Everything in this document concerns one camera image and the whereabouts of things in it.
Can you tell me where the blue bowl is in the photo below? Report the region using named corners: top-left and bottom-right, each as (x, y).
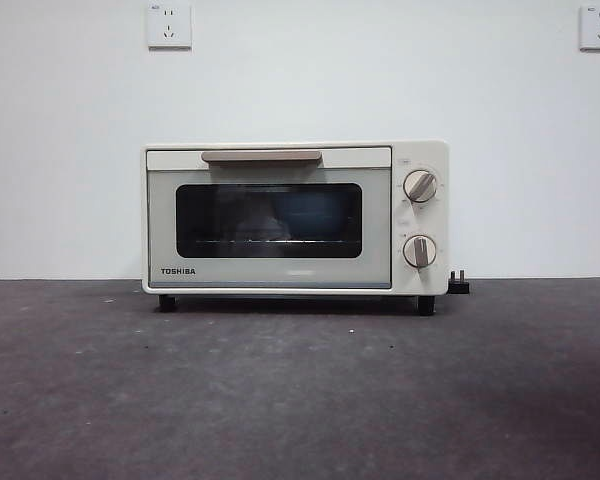
top-left (269, 196), bottom-right (340, 240)

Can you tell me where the glass oven door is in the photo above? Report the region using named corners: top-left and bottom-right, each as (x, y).
top-left (145, 146), bottom-right (394, 291)

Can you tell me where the metal oven rack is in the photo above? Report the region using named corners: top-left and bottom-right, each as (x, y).
top-left (193, 236), bottom-right (359, 246)

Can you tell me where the beige round oven knob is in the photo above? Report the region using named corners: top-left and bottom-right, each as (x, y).
top-left (403, 234), bottom-right (438, 269)
top-left (403, 169), bottom-right (439, 204)

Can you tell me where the white toaster oven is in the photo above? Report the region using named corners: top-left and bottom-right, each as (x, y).
top-left (141, 139), bottom-right (451, 317)

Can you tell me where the black power cable with plug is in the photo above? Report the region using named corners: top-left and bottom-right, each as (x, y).
top-left (448, 269), bottom-right (472, 296)

